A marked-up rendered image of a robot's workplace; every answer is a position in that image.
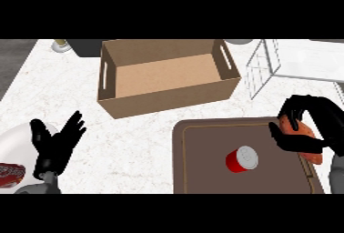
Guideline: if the pale round bottle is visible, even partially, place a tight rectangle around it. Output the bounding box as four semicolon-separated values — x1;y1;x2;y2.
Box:
50;38;72;54

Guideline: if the grey round bowl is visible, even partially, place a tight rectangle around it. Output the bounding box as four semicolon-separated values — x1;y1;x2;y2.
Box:
223;38;256;46

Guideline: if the dark grey appliance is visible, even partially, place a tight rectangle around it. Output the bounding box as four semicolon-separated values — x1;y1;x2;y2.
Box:
65;38;105;58

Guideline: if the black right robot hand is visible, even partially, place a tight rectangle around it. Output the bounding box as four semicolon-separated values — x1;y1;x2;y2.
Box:
267;94;344;157

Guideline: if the orange sweet potato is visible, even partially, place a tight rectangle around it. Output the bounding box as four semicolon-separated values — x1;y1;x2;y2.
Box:
278;116;325;166

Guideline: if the red patterned can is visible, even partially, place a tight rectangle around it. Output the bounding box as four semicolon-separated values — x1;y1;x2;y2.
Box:
0;162;27;188

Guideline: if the brown cardboard box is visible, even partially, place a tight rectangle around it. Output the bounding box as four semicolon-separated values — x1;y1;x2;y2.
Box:
98;38;244;120

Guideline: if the white wire tiered shelf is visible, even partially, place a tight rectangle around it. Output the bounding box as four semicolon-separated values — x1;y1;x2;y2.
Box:
244;38;344;106

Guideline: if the brown rectangular tray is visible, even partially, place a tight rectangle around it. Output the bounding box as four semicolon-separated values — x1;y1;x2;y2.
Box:
171;116;326;195

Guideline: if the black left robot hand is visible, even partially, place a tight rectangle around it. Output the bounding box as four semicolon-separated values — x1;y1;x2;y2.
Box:
28;110;89;181

